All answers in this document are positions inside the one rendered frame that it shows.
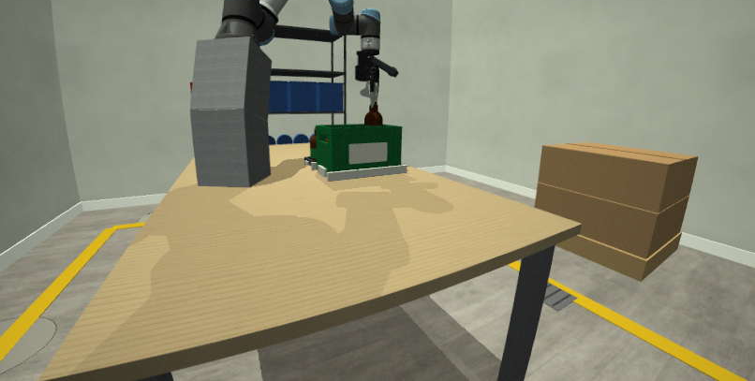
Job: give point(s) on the green plastic crate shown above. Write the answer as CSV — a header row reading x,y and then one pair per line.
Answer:
x,y
357,147

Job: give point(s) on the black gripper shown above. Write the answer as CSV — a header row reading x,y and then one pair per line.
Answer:
x,y
367,70

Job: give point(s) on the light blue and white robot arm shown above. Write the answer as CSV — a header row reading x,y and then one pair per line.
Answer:
x,y
241,17

